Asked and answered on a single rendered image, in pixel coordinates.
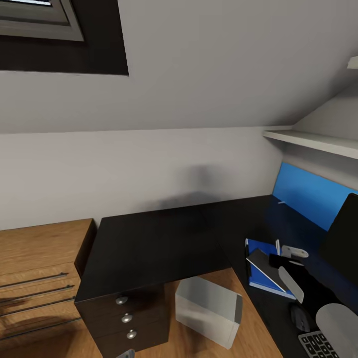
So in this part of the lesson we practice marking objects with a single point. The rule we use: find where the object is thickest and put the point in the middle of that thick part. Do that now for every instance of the mouse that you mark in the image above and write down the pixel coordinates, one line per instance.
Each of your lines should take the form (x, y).
(298, 318)

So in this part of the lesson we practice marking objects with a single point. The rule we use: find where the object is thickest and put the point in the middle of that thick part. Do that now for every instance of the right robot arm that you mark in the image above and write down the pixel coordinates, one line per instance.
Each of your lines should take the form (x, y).
(337, 322)

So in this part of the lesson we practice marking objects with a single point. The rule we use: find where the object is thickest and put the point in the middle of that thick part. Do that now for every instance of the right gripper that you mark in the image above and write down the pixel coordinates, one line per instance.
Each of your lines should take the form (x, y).
(276, 260)

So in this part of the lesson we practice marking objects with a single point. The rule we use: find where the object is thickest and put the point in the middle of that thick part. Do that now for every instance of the keyboard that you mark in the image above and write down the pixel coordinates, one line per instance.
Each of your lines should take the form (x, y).
(316, 345)

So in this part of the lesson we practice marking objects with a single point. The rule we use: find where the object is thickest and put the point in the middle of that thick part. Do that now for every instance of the folder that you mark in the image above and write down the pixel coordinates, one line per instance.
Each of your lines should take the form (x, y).
(256, 277)

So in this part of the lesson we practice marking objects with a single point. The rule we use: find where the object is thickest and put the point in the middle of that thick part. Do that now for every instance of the notebook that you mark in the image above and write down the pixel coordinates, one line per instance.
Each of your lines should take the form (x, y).
(261, 261)

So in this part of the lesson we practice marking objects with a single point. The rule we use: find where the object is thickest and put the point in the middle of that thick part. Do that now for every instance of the room divider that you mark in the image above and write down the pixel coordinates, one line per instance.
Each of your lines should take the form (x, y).
(318, 199)

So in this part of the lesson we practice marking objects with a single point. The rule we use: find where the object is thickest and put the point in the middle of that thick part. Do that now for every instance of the monitor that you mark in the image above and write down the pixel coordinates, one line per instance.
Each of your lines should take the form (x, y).
(340, 246)

